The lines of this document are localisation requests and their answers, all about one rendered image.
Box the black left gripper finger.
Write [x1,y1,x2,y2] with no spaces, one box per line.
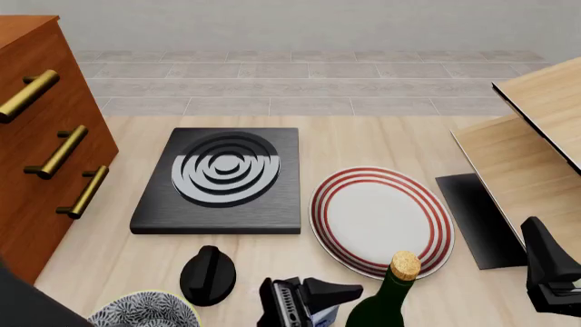
[300,276,365,312]

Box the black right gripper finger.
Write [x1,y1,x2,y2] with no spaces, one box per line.
[519,215,566,284]

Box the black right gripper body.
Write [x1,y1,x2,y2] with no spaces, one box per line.
[525,268,581,315]

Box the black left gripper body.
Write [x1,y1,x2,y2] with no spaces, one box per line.
[256,275,306,327]

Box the dark green corked wine bottle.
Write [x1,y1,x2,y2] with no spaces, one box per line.
[345,251,423,327]

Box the wooden cabinet with drawers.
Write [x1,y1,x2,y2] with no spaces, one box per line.
[0,15,120,286]

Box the white and blue carton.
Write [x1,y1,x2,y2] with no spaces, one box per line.
[310,302,341,327]

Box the round black stove knob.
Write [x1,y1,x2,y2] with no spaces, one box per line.
[179,244,238,308]

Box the white plate with red rings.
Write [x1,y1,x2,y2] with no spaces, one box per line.
[309,165,456,282]

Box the pale wooden shelf rack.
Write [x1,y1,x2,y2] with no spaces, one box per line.
[435,55,581,271]

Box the black and white patterned bowl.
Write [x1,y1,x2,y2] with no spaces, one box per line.
[86,289,202,327]

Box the flat black stove plate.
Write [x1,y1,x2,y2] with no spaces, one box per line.
[129,127,303,236]

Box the brass drawer handle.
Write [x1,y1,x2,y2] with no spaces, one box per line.
[23,124,90,181]
[55,164,111,221]
[0,69,61,125]

